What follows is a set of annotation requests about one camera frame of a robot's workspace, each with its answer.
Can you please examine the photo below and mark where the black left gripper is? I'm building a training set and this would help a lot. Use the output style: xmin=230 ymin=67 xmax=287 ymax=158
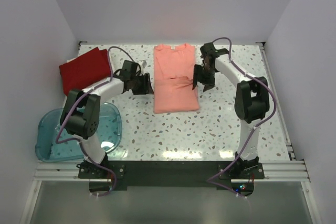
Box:
xmin=130 ymin=73 xmax=154 ymax=95

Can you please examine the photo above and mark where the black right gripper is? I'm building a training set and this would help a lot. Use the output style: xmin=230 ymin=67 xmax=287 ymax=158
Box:
xmin=193 ymin=65 xmax=217 ymax=92

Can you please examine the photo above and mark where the salmon pink t-shirt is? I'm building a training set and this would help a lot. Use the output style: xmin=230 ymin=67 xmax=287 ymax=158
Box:
xmin=154 ymin=44 xmax=200 ymax=113

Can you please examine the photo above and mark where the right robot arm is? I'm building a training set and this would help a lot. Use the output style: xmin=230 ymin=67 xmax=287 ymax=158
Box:
xmin=193 ymin=42 xmax=270 ymax=178

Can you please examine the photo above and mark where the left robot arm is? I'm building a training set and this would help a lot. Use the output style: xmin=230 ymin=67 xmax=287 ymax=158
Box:
xmin=55 ymin=60 xmax=154 ymax=178

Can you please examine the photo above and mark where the folded red t-shirt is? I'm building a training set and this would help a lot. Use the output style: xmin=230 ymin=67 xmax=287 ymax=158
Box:
xmin=59 ymin=47 xmax=111 ymax=96

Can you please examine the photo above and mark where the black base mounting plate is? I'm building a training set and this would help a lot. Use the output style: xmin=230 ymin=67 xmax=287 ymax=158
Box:
xmin=77 ymin=160 xmax=265 ymax=196

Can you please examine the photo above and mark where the blue transparent plastic bin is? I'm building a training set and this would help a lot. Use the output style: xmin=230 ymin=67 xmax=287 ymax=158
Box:
xmin=35 ymin=102 xmax=122 ymax=163

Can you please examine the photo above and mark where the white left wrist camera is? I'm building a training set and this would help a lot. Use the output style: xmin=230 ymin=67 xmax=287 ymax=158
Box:
xmin=139 ymin=60 xmax=147 ymax=68

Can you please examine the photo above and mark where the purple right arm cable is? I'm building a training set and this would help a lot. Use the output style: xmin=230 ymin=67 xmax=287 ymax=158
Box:
xmin=206 ymin=37 xmax=277 ymax=191

